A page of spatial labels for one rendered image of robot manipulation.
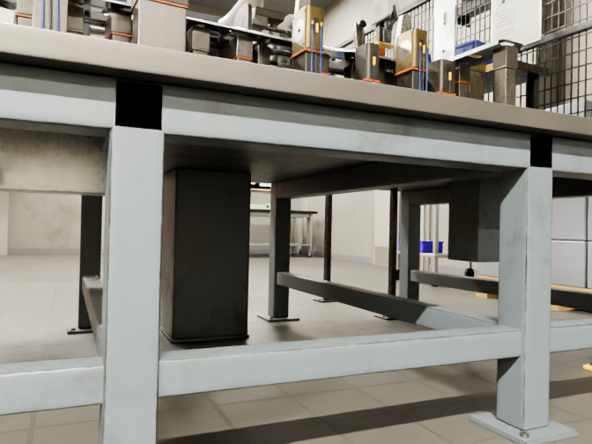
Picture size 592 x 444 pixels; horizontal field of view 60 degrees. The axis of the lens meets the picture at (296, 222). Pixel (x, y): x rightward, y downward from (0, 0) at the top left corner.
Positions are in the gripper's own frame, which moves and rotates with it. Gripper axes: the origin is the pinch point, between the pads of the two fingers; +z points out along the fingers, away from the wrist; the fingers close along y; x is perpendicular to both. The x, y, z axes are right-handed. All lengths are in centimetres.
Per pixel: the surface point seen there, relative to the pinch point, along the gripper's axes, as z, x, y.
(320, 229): 67, 311, -554
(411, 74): 20.3, -8.1, 23.7
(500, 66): 18.4, 12.7, 38.5
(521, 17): -14, 54, 13
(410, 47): 12.2, -8.8, 23.8
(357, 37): -4.4, -1.7, -14.3
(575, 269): 87, 163, -34
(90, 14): 11, -95, -4
